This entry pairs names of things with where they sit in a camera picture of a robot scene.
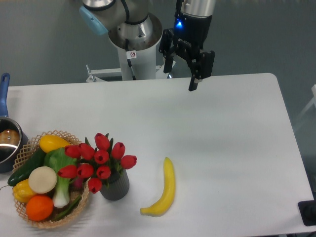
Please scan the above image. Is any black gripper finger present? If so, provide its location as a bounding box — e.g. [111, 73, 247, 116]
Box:
[158, 28, 175, 73]
[189, 51, 215, 91]

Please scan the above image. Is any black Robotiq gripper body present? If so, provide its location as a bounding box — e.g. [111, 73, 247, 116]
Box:
[171, 12, 212, 65]

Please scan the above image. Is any red tulip bouquet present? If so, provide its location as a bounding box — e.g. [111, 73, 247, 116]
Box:
[57, 133, 137, 194]

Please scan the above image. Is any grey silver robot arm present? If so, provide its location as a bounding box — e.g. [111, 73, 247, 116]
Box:
[79, 0, 215, 91]

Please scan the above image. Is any dark grey ribbed vase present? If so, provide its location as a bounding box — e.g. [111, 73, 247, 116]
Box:
[100, 169, 130, 201]

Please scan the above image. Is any yellow banana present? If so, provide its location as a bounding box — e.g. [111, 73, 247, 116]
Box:
[140, 157, 176, 217]

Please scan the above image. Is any yellow lemon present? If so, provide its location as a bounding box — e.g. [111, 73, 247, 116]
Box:
[39, 135, 70, 153]

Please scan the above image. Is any green bok choy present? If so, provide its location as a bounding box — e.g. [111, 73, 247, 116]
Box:
[43, 147, 78, 208]

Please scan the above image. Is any purple radish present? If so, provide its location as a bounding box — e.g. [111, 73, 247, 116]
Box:
[72, 177, 83, 189]

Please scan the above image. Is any green cucumber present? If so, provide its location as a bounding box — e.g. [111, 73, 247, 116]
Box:
[7, 148, 46, 187]

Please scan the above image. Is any black device at edge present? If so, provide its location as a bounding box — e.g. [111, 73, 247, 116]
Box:
[298, 200, 316, 226]

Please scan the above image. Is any round beige bun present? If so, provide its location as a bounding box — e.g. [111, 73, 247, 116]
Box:
[28, 166, 57, 194]

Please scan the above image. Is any green bean pod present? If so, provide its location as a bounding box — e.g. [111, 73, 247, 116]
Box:
[52, 196, 81, 221]

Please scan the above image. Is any yellow bell pepper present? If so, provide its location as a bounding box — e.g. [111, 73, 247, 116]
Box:
[12, 179, 37, 203]

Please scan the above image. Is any orange fruit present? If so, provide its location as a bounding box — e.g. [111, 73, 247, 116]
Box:
[26, 195, 54, 221]

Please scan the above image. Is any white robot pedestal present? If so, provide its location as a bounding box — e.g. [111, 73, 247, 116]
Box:
[86, 44, 172, 82]

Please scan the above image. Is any blue handled saucepan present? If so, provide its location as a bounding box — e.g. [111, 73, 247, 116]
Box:
[0, 73, 28, 173]

